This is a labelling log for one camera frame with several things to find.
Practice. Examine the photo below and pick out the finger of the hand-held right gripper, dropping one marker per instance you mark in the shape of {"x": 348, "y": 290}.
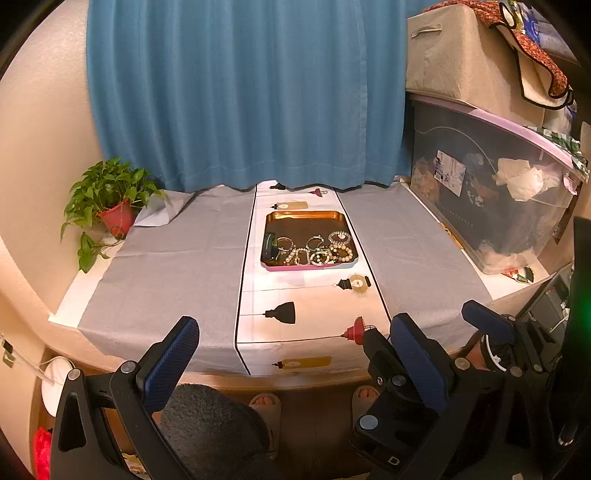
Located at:
{"x": 381, "y": 355}
{"x": 489, "y": 321}

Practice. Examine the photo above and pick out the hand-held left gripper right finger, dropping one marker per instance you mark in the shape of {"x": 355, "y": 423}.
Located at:
{"x": 420, "y": 364}

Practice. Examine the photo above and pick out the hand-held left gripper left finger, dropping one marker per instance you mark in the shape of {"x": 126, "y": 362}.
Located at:
{"x": 171, "y": 360}

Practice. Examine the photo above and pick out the pearl safety pin brooch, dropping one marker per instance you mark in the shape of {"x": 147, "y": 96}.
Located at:
{"x": 295, "y": 258}

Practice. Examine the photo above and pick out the black green smart band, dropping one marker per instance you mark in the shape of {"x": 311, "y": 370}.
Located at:
{"x": 270, "y": 249}

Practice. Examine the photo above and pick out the copper metal tray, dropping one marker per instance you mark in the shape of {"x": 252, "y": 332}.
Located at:
{"x": 304, "y": 224}

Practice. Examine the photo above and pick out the beige slipper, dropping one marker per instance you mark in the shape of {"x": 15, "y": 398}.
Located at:
{"x": 364, "y": 397}
{"x": 265, "y": 406}

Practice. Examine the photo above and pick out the red green packet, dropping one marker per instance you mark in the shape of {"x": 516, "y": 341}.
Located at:
{"x": 519, "y": 275}

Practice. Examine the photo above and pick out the white lamp-print table runner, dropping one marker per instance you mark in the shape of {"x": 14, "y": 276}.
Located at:
{"x": 314, "y": 295}

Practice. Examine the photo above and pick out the grey tablecloth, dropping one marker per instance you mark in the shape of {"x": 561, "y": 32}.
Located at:
{"x": 175, "y": 267}

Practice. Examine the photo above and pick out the clear storage bin purple lid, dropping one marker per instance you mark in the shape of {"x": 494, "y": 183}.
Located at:
{"x": 475, "y": 221}

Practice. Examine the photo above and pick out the white round lamp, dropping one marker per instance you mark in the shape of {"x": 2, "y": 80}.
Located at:
{"x": 53, "y": 369}

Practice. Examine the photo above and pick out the crumpled white cloth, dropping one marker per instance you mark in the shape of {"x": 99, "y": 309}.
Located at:
{"x": 526, "y": 180}

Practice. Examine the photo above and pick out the potted green plant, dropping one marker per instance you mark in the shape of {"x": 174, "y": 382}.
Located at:
{"x": 117, "y": 217}

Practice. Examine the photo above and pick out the printed paper card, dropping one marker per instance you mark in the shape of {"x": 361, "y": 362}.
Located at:
{"x": 450, "y": 170}

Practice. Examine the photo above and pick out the red fuzzy cloth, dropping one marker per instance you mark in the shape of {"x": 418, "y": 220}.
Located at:
{"x": 42, "y": 454}

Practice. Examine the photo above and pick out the black binder clip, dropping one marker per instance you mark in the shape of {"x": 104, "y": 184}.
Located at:
{"x": 7, "y": 355}

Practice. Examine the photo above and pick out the green checked cloth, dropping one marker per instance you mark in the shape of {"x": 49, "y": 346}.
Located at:
{"x": 570, "y": 147}

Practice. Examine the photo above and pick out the patterned tote bag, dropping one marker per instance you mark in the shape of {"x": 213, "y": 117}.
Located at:
{"x": 535, "y": 81}

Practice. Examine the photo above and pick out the beige fabric storage box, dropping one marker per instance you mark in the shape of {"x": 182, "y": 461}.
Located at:
{"x": 452, "y": 55}

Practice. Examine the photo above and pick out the blue curtain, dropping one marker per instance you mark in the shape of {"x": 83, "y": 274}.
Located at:
{"x": 249, "y": 92}

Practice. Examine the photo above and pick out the blue printed packet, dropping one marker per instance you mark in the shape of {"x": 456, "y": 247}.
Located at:
{"x": 540, "y": 27}

